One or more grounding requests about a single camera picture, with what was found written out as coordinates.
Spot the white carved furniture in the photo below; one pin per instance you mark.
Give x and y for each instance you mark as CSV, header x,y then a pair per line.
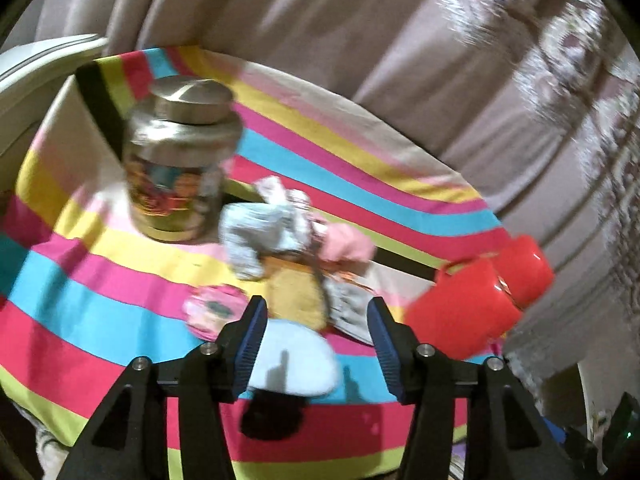
x,y
30,70

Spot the small salmon pink cloth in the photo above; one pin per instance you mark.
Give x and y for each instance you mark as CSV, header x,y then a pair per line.
x,y
347,245

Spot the grey cloth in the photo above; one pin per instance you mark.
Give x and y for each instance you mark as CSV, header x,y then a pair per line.
x,y
350,310

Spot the metal tea tin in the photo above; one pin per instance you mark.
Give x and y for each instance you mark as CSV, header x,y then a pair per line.
x,y
175,185

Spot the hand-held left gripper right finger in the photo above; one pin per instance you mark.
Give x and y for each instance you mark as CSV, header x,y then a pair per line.
x,y
387,350

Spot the striped colourful tablecloth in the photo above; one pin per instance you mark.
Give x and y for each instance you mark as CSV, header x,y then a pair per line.
x,y
100,285

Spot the beige lace-trimmed curtain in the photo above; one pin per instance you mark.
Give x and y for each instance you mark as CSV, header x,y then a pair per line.
x,y
350,35

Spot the red thermos bottle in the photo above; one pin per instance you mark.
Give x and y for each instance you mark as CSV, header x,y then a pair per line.
x,y
460,305

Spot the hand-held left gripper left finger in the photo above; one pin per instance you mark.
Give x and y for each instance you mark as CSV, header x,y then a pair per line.
x,y
250,345

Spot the yellow cloth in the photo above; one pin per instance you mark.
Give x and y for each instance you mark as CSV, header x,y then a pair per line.
x,y
295,295

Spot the houndstooth cloth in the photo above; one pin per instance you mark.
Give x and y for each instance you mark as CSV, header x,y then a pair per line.
x,y
255,235

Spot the light blue terry towel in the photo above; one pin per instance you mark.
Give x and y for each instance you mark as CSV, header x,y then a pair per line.
x,y
295,355

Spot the pink printed pouch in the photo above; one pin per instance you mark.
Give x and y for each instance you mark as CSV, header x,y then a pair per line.
x,y
215,310

